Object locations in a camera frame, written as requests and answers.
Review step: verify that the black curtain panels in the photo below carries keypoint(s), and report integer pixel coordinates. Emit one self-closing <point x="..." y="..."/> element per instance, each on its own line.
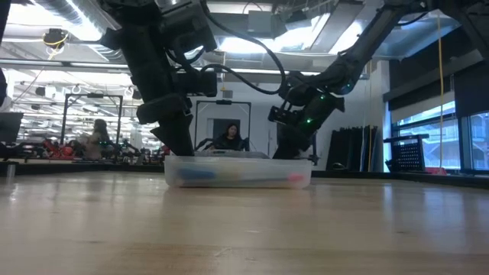
<point x="351" y="149"/>

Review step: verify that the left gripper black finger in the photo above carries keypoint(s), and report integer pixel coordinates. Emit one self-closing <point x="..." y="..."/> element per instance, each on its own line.
<point x="181" y="137"/>

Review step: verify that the red equipment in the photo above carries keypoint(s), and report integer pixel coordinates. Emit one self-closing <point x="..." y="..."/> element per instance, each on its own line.
<point x="61" y="151"/>

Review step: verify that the person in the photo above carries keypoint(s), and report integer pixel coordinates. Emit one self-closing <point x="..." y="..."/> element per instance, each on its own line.
<point x="229" y="139"/>
<point x="97" y="141"/>

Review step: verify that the black background robot rig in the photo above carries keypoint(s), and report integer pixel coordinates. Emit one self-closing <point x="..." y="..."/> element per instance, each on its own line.
<point x="130" y="151"/>

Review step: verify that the clear plastic container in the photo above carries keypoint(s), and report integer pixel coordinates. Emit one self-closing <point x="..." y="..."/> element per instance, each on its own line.
<point x="244" y="172"/>

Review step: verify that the dark monitor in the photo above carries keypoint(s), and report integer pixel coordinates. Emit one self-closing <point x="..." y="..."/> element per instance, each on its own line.
<point x="10" y="128"/>

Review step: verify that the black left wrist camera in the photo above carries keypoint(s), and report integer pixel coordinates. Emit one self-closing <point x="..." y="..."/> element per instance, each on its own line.
<point x="198" y="83"/>

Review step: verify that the black crate cart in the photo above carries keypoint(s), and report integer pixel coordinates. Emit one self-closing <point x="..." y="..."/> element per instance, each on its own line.
<point x="407" y="154"/>

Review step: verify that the blue eraser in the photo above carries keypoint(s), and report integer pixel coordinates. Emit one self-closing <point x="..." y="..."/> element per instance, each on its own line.
<point x="196" y="174"/>

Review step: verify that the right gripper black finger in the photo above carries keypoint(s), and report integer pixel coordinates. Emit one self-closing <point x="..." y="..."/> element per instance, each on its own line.
<point x="288" y="151"/>

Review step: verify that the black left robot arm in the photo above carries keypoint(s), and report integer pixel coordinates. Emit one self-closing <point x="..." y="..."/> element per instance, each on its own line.
<point x="149" y="68"/>

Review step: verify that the black roller shade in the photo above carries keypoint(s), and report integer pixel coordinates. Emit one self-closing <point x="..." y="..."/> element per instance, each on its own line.
<point x="471" y="91"/>

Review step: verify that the black rig frame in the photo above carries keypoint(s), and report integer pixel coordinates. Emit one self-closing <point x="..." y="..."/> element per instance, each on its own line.
<point x="222" y="102"/>
<point x="91" y="95"/>

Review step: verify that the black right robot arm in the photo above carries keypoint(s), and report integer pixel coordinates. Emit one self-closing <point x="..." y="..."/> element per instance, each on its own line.
<point x="363" y="49"/>

